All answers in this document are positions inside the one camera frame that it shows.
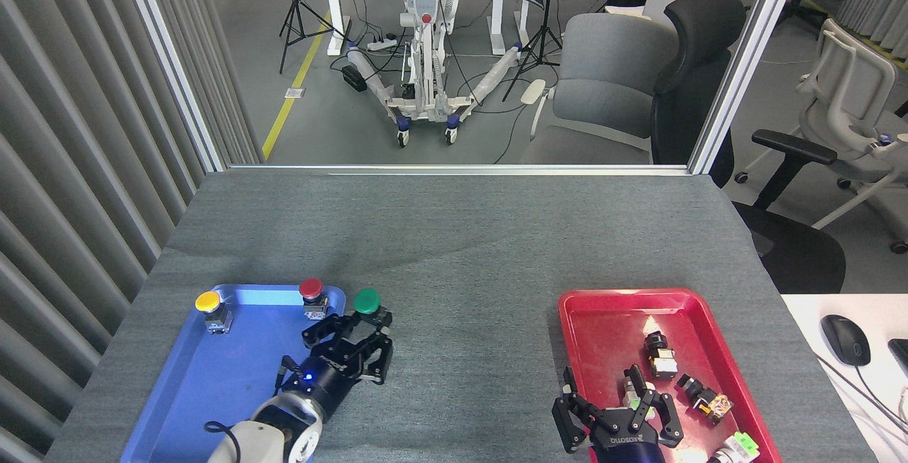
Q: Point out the black computer mouse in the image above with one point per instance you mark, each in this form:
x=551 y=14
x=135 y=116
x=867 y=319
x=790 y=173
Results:
x=844 y=339

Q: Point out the yellow push button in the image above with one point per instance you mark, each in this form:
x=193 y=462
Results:
x=208 y=300

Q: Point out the black knob white switch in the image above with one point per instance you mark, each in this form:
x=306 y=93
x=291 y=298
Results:
x=663 y=362

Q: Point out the black flat device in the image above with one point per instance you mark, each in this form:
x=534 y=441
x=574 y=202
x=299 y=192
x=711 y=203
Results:
x=901 y=355

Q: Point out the black power adapter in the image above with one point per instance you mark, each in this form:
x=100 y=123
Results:
x=353 y=79

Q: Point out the black tripod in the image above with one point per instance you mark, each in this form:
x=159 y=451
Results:
x=294 y=9
x=545 y=30

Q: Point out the silver switch with green block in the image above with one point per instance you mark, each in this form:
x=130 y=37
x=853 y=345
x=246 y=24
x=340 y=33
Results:
x=738 y=447

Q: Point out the black switch with amber block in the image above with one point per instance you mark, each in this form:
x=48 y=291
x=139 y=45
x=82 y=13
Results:
x=706 y=399

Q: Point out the silver frame post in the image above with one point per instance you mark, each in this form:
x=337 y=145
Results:
x=170 y=59
x=745 y=59

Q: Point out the silver switch with green label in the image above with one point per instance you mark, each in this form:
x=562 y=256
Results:
x=629 y=393

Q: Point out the silver frame crossbar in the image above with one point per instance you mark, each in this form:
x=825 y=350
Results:
x=461 y=169

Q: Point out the white side table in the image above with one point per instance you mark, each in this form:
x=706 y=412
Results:
x=872 y=406

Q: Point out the white mesh office chair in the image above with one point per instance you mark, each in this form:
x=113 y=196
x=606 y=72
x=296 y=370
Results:
x=851 y=94

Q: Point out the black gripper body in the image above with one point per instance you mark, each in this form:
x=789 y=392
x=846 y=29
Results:
x=333 y=371
x=628 y=445

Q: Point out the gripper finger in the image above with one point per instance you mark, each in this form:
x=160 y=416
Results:
x=667 y=420
x=381 y=360
x=328 y=330
x=571 y=420

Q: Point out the blue plastic tray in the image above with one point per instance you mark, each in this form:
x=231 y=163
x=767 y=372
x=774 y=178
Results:
x=206 y=378

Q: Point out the red push button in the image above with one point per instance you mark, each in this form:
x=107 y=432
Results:
x=311 y=288

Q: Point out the green push button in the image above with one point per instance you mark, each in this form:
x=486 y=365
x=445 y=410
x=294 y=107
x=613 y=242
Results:
x=367 y=300

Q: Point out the white power strip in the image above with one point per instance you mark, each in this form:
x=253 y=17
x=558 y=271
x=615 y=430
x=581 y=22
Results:
x=381 y=45

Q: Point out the white desk leg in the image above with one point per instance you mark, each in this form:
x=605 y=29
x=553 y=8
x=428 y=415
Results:
x=335 y=20
x=499 y=23

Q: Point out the black office chair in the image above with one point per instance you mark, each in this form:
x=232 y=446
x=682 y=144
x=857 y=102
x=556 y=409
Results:
x=699 y=37

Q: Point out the red plastic tray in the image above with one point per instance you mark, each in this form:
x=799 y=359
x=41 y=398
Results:
x=603 y=335

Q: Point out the grey office chair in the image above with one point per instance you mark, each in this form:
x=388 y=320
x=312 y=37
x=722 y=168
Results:
x=603 y=94

